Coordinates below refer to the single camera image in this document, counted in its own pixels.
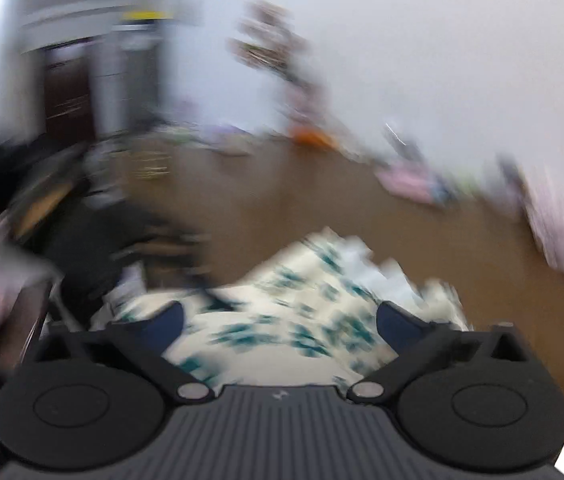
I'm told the cream teal flower garment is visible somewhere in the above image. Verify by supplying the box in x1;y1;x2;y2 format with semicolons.
92;229;471;391

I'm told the pink flower bouquet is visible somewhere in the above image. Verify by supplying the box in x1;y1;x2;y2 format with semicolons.
229;0;310;87

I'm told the light blue pink mesh garment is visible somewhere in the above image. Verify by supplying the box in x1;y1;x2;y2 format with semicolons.
374;162;454;207

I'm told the clear box of oranges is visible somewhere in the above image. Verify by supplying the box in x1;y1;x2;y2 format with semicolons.
290;126;336;148

